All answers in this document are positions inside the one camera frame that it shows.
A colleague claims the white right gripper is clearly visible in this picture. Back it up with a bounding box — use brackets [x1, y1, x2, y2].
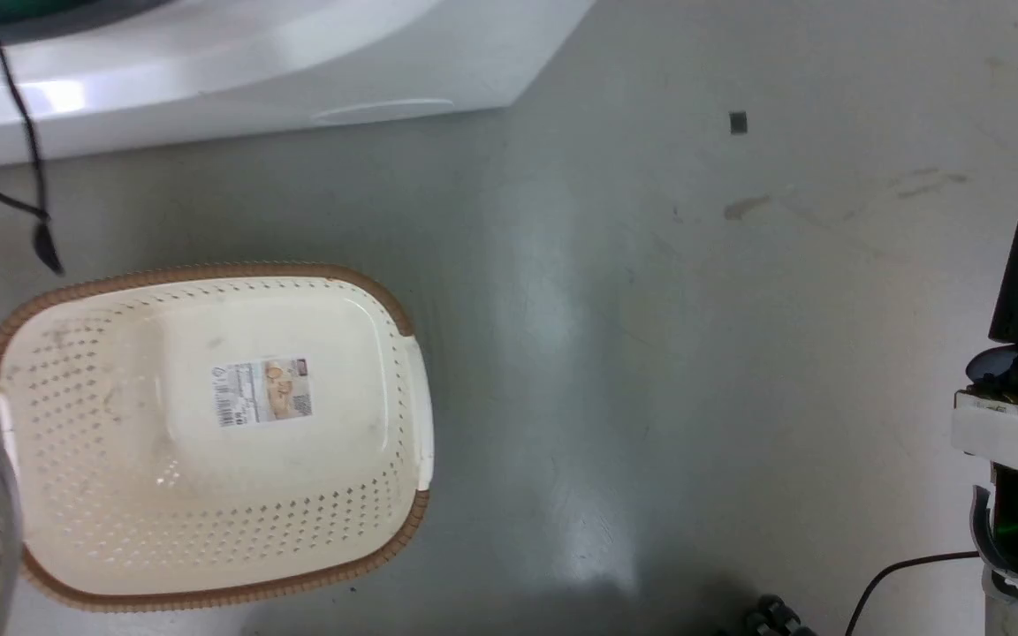
[950, 130, 1018, 488]

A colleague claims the white washing machine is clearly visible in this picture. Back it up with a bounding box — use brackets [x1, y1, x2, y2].
[0, 0, 596, 170]

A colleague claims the cream laundry basket brown rim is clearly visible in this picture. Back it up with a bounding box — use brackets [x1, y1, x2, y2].
[0, 261, 435, 613]

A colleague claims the paper label sticker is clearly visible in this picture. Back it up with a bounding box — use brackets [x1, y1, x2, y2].
[211, 357, 313, 429]

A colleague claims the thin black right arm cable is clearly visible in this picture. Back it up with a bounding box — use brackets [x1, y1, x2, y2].
[845, 551, 980, 636]

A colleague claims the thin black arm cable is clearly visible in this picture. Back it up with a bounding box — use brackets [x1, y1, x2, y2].
[0, 4, 65, 276]
[845, 551, 980, 636]

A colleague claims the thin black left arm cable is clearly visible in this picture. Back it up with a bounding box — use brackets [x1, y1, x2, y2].
[0, 4, 65, 276]

